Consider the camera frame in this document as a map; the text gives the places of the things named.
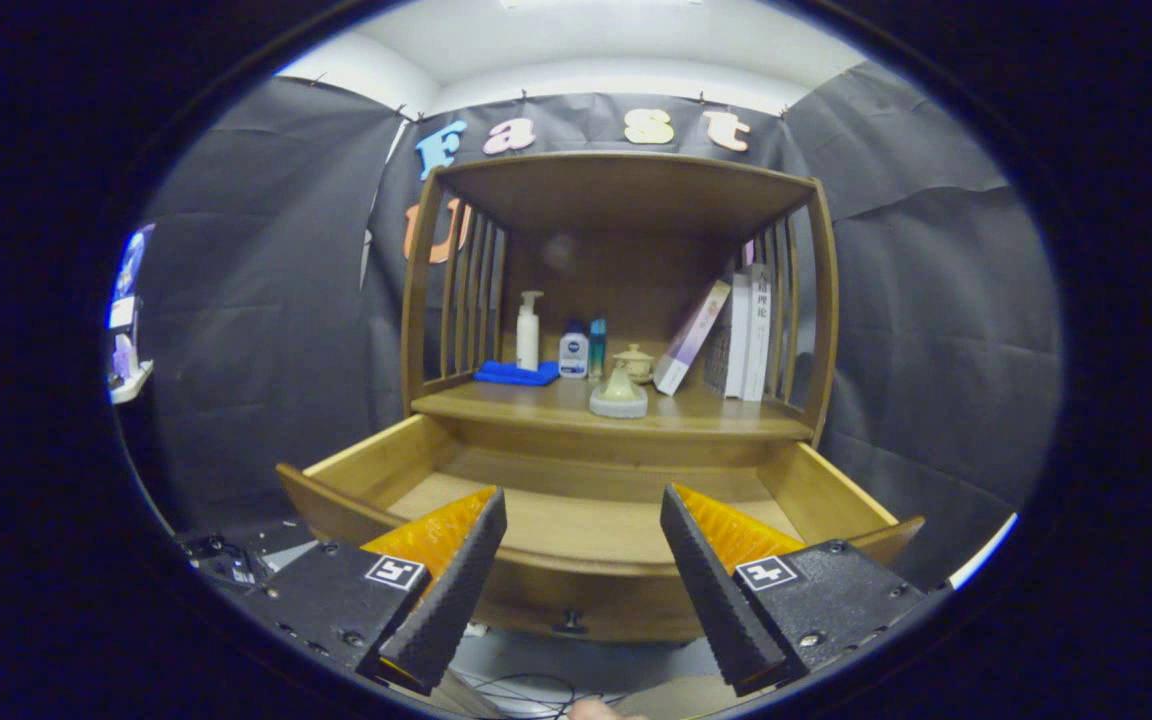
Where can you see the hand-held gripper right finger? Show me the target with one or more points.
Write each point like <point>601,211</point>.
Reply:
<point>716,605</point>

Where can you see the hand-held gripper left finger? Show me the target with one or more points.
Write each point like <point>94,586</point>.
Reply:
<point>451,595</point>

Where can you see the dark drawer knob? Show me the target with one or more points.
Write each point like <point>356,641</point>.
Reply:
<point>569,622</point>

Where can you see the wooden drawer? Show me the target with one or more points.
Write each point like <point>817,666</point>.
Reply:
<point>576,530</point>

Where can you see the wooden countertop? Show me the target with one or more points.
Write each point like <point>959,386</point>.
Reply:
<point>536,402</point>

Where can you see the wooden cabinet with slatted sides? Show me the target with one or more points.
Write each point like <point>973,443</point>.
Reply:
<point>626,195</point>

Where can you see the brown cardboard sheet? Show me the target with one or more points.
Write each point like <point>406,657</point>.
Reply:
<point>676,697</point>

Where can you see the black equipment on floor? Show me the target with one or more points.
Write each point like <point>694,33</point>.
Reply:
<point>226,565</point>

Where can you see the blue folded cloth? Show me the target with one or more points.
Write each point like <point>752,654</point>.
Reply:
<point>516,373</point>

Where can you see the grey patterned book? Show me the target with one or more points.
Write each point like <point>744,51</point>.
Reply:
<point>719,355</point>

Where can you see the beige lidded ceramic cup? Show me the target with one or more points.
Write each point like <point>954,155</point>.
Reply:
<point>635,362</point>

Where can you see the white pump bottle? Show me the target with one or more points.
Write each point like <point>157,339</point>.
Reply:
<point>528,340</point>

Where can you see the white bottle with blue cap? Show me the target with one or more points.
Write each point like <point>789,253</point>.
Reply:
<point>573,355</point>

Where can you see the purple and white book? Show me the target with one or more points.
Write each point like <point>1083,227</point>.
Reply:
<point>693,335</point>

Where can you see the plain white book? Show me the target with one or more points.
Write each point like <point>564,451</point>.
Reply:
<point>739,335</point>

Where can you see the white book with black lettering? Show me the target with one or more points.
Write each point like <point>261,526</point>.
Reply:
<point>758,335</point>

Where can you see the small teal bottle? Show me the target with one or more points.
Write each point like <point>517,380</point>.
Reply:
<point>597,345</point>

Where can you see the black backdrop cloth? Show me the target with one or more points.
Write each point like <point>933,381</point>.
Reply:
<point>256,300</point>

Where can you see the wall poster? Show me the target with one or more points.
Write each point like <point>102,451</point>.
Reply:
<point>129,265</point>

